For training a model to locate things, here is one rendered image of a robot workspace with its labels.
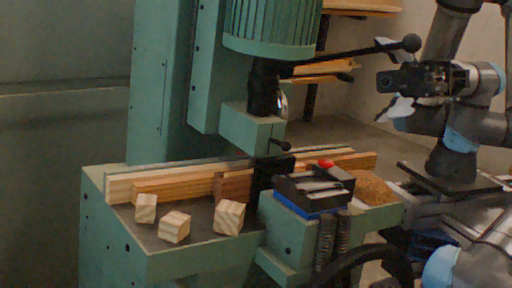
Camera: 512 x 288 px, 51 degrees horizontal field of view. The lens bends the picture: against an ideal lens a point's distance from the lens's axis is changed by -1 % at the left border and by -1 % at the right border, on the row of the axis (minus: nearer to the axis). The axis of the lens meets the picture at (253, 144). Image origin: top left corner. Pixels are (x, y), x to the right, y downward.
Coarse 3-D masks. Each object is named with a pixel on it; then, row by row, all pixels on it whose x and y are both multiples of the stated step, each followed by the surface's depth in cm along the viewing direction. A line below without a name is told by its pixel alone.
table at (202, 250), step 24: (120, 216) 94; (192, 216) 98; (384, 216) 115; (120, 240) 94; (144, 240) 88; (192, 240) 90; (216, 240) 92; (240, 240) 94; (264, 240) 98; (144, 264) 86; (168, 264) 87; (192, 264) 90; (216, 264) 93; (264, 264) 95; (288, 264) 93
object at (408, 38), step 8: (408, 40) 91; (416, 40) 91; (368, 48) 100; (376, 48) 99; (384, 48) 97; (392, 48) 96; (400, 48) 94; (408, 48) 92; (416, 48) 92; (320, 56) 111; (328, 56) 109; (336, 56) 107; (344, 56) 106; (352, 56) 104; (280, 64) 121; (288, 64) 120; (296, 64) 118; (304, 64) 116; (280, 72) 121; (288, 72) 123
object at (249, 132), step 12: (228, 108) 110; (240, 108) 110; (228, 120) 111; (240, 120) 107; (252, 120) 104; (264, 120) 105; (276, 120) 106; (228, 132) 111; (240, 132) 107; (252, 132) 104; (264, 132) 104; (276, 132) 106; (240, 144) 108; (252, 144) 104; (264, 144) 105; (252, 156) 105
